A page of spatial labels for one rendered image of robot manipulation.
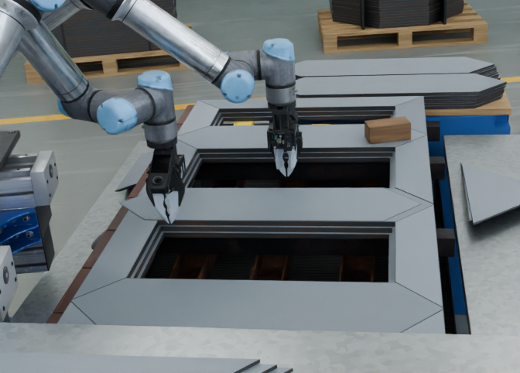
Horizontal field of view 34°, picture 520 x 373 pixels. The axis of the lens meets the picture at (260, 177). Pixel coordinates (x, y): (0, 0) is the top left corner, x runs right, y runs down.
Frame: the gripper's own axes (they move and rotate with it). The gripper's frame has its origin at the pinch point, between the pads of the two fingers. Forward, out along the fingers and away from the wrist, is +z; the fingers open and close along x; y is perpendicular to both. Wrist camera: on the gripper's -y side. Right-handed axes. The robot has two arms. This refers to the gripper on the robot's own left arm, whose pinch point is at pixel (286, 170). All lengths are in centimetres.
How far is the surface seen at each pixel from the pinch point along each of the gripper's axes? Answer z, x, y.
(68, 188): 86, -138, -172
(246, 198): 0.8, -8.4, 15.2
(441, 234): 8.6, 39.0, 18.7
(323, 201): 0.8, 10.7, 16.8
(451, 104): 6, 46, -65
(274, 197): 0.8, -1.5, 14.7
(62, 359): -21, -17, 111
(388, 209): 0.8, 26.4, 20.9
